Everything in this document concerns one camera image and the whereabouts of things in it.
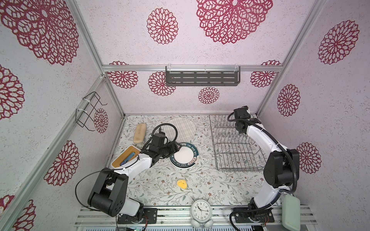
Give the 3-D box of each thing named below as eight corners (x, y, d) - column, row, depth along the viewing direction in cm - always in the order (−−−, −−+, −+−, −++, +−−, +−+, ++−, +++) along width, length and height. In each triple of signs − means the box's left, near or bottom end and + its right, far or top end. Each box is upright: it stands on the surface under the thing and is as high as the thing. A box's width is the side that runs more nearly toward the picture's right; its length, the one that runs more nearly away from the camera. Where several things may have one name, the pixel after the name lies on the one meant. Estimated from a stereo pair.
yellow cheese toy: (177, 188, 85) (176, 187, 83) (177, 181, 88) (177, 179, 86) (187, 188, 85) (187, 187, 83) (187, 181, 88) (187, 179, 86)
